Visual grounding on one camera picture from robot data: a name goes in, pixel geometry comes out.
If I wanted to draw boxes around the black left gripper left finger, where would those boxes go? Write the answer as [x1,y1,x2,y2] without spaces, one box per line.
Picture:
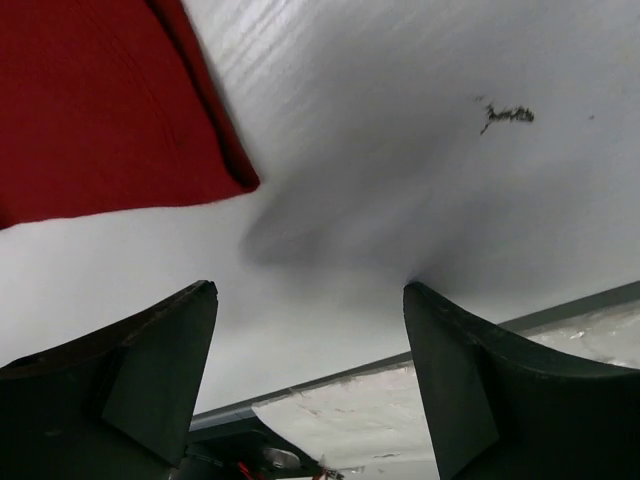
[1,281,218,479]

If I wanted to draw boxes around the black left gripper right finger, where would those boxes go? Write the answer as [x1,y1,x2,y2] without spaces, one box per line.
[403,282,639,479]

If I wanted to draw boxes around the dark red t shirt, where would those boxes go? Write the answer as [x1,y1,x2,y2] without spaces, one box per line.
[1,1,260,228]

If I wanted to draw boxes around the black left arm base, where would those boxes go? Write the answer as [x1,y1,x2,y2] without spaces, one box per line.
[176,418,345,479]

